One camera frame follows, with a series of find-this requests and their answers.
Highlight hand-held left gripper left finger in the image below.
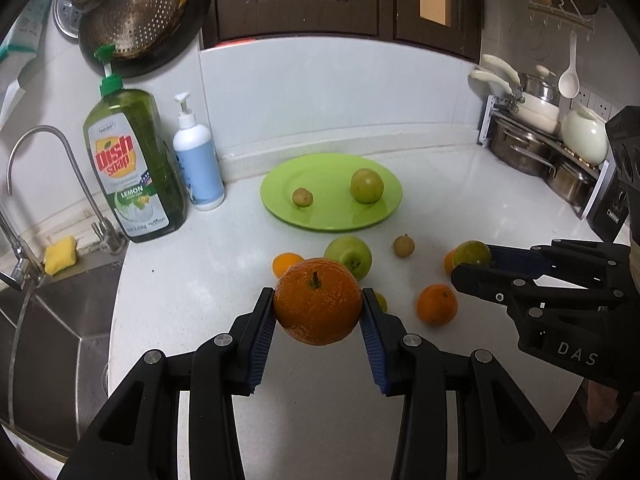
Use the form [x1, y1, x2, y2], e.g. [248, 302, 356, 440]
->
[57, 287, 278, 480]

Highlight large steel pot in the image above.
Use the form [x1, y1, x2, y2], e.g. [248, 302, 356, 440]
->
[487, 115, 554, 177]

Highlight yellow sponge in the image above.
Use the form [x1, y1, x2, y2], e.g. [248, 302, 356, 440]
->
[43, 236, 78, 277]

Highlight white pump bottle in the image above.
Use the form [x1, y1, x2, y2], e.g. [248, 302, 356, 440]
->
[172, 92, 226, 211]

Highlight dark wooden cabinet door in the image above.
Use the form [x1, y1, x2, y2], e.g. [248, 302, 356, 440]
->
[215, 0, 382, 47]
[392, 0, 483, 61]

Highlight chrome gooseneck faucet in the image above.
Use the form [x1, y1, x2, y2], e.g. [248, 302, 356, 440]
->
[6, 126, 128, 256]

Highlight person's right hand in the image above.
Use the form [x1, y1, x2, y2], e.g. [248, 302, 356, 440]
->
[587, 380, 623, 438]

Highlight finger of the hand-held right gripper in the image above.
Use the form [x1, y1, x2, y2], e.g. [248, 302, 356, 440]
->
[487, 239, 632, 289]
[451, 264, 624, 334]

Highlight white teal paper package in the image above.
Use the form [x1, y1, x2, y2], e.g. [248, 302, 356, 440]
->
[0, 10, 42, 63]

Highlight green dish soap bottle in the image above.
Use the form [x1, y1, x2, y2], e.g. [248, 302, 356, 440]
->
[82, 45, 188, 244]

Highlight large orange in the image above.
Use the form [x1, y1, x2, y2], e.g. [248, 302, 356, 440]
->
[273, 257, 364, 347]

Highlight perforated steel steamer plate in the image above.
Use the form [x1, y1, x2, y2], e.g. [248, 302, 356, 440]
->
[52, 0, 96, 38]

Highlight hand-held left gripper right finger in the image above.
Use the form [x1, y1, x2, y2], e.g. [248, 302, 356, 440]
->
[361, 287, 576, 480]

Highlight small steel pot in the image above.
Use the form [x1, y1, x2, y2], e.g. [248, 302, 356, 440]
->
[545, 157, 602, 206]

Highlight white pot rack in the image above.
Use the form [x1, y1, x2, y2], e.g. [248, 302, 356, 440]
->
[477, 94, 613, 221]

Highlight metal colander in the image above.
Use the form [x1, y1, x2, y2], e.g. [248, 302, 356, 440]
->
[80, 0, 183, 58]

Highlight white saucepan cream handle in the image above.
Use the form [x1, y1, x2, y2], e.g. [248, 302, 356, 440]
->
[468, 70, 562, 135]

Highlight white wire wall rack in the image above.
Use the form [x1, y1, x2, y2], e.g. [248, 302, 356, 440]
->
[500, 0, 599, 37]

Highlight black appliance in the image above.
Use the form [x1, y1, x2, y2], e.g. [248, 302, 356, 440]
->
[585, 160, 632, 242]

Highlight white ladle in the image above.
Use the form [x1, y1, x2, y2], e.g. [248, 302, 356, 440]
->
[557, 30, 582, 99]

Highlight white ceramic jar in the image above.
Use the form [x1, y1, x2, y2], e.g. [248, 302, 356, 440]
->
[560, 107, 610, 166]

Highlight white wall outlets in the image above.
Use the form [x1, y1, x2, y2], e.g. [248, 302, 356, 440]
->
[577, 87, 626, 122]

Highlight chrome sink faucet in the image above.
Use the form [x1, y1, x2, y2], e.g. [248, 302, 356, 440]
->
[0, 200, 41, 292]

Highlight steel saucepan cream handle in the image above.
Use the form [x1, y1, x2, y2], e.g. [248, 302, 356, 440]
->
[480, 54, 562, 104]

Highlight green apple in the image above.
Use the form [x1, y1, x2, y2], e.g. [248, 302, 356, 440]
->
[324, 236, 373, 282]

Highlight green plate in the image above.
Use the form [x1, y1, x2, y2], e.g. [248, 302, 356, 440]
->
[259, 154, 404, 232]

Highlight large pale green fruit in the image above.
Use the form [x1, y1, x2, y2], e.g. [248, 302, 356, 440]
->
[349, 168, 385, 204]

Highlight steel sink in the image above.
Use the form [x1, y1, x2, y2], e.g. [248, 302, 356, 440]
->
[0, 260, 126, 456]

